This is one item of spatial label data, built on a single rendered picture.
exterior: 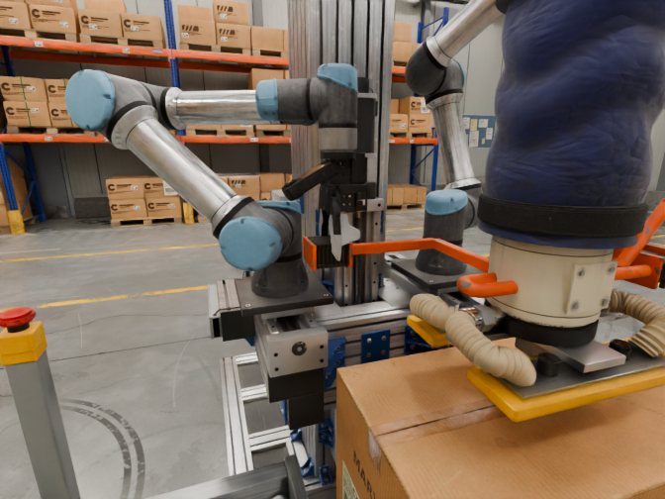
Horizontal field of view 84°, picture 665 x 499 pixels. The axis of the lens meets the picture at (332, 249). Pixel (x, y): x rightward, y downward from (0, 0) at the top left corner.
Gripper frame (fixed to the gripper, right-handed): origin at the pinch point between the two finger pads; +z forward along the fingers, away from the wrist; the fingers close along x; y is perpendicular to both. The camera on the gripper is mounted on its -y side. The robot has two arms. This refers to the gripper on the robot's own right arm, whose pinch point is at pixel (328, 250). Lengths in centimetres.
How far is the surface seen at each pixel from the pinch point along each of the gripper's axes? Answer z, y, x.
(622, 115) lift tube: -24, 27, -36
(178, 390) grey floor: 118, -53, 136
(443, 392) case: 24.2, 16.8, -20.0
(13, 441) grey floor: 118, -127, 118
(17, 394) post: 33, -68, 19
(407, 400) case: 24.2, 9.1, -19.9
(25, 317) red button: 15, -64, 20
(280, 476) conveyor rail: 59, -12, 3
